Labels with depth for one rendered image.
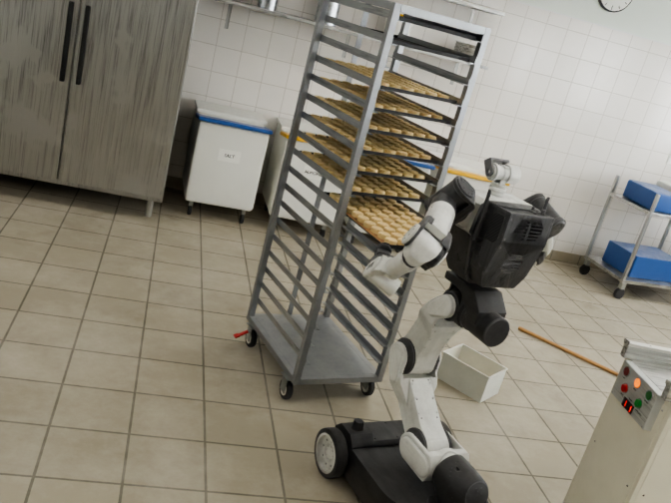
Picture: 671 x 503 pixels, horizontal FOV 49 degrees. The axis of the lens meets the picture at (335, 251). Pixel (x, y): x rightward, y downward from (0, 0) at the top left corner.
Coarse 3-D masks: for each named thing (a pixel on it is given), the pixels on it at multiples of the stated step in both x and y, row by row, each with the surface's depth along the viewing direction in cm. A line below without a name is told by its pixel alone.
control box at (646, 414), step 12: (636, 372) 256; (648, 384) 249; (624, 396) 260; (636, 396) 253; (660, 396) 243; (636, 408) 252; (648, 408) 246; (660, 408) 244; (636, 420) 251; (648, 420) 246
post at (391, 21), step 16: (384, 32) 282; (384, 48) 282; (384, 64) 285; (368, 96) 289; (368, 112) 291; (352, 160) 297; (352, 176) 300; (336, 224) 306; (336, 240) 309; (320, 272) 316; (320, 288) 316; (320, 304) 319; (304, 336) 325; (304, 352) 326
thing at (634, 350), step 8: (624, 344) 266; (632, 344) 264; (640, 344) 265; (648, 344) 267; (624, 352) 265; (632, 352) 265; (640, 352) 265; (648, 352) 266; (656, 352) 266; (664, 352) 266; (640, 360) 267; (648, 360) 267; (656, 360) 267; (664, 360) 268
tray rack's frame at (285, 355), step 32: (384, 0) 283; (320, 32) 333; (480, 32) 299; (288, 160) 353; (352, 224) 385; (256, 288) 375; (256, 320) 376; (288, 320) 386; (320, 320) 396; (288, 352) 353; (320, 352) 361; (352, 352) 370
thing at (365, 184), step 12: (312, 156) 346; (324, 156) 358; (324, 168) 332; (336, 168) 336; (360, 180) 328; (372, 180) 331; (384, 180) 337; (360, 192) 313; (372, 192) 314; (384, 192) 316; (396, 192) 325; (408, 192) 328
